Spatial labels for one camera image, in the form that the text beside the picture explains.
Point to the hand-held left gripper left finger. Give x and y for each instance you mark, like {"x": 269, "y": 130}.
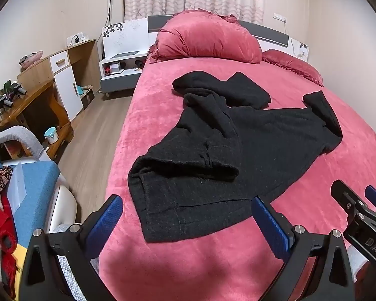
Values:
{"x": 108, "y": 222}

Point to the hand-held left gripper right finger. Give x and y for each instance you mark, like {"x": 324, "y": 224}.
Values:
{"x": 269, "y": 225}

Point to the black wool coat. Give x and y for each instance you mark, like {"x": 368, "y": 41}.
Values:
{"x": 222, "y": 150}

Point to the white leather chair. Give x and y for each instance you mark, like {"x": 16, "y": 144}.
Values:
{"x": 64, "y": 203}

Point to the clear plastic sheet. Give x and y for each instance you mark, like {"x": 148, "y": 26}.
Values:
{"x": 17, "y": 188}

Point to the yellow cloth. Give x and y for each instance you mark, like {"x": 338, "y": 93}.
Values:
{"x": 20, "y": 269}

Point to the white container with teal lid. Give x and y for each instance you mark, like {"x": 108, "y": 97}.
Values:
{"x": 50, "y": 135}

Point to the red garment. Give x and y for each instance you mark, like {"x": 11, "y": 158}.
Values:
{"x": 3, "y": 219}

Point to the grey chair armrest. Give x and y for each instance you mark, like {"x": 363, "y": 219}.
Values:
{"x": 18, "y": 134}

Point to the dark storage box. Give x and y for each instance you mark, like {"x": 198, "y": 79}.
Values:
{"x": 88, "y": 97}

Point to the bed with pink blanket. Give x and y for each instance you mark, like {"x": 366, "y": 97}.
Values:
{"x": 163, "y": 100}

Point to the teal plastic item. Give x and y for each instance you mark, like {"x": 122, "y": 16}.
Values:
{"x": 80, "y": 91}

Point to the wooden cabinet with white doors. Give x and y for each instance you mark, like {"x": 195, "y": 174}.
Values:
{"x": 65, "y": 87}

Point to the wooden desk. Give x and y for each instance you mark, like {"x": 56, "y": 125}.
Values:
{"x": 28, "y": 100}

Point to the white grey nightstand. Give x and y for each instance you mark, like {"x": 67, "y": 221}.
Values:
{"x": 122, "y": 76}

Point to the white floral nightstand panel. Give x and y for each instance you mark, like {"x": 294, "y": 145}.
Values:
{"x": 299, "y": 48}

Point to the small white box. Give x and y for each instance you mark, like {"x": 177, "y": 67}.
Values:
{"x": 114, "y": 68}

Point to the black device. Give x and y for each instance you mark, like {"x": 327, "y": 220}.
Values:
{"x": 3, "y": 103}
{"x": 17, "y": 89}

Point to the pink basket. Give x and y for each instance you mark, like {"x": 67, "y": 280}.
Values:
{"x": 31, "y": 59}

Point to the white charger strip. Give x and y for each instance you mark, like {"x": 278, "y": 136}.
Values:
{"x": 76, "y": 39}

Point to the large pink pillow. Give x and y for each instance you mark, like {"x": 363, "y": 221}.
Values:
{"x": 206, "y": 37}

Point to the white wall socket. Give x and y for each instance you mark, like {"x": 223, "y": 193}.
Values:
{"x": 279, "y": 16}

